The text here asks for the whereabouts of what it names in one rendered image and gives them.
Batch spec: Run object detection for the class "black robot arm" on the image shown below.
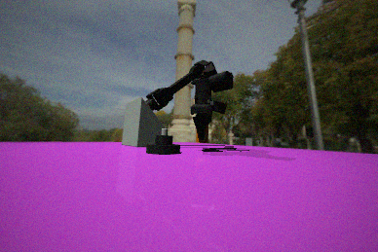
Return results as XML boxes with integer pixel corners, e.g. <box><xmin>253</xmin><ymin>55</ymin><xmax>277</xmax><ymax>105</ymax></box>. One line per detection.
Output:
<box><xmin>145</xmin><ymin>60</ymin><xmax>234</xmax><ymax>114</ymax></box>

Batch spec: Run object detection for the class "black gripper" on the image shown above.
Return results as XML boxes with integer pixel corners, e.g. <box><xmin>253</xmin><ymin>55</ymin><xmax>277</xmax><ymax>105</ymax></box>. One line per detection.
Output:
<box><xmin>190</xmin><ymin>92</ymin><xmax>212</xmax><ymax>140</ymax></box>

